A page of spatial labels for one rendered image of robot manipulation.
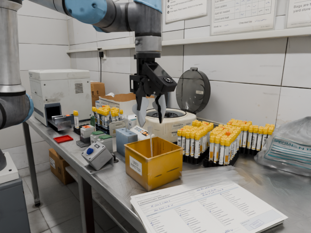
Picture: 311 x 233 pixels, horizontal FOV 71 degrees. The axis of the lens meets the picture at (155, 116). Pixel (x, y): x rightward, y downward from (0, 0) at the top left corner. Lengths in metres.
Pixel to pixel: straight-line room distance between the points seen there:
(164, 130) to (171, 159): 0.27
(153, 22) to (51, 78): 0.82
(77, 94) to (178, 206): 0.97
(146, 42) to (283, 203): 0.55
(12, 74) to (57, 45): 1.86
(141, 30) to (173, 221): 0.48
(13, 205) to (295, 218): 0.78
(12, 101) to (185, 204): 0.64
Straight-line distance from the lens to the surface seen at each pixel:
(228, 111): 1.11
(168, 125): 0.91
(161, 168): 0.65
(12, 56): 0.87
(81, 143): 1.00
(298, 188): 0.78
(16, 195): 0.84
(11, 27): 0.87
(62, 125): 1.19
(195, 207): 0.58
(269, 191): 0.73
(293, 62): 0.98
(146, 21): 0.62
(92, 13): 0.52
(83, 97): 1.39
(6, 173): 0.82
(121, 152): 0.85
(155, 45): 0.62
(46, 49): 2.67
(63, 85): 1.34
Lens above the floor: 1.23
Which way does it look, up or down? 14 degrees down
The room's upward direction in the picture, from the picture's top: straight up
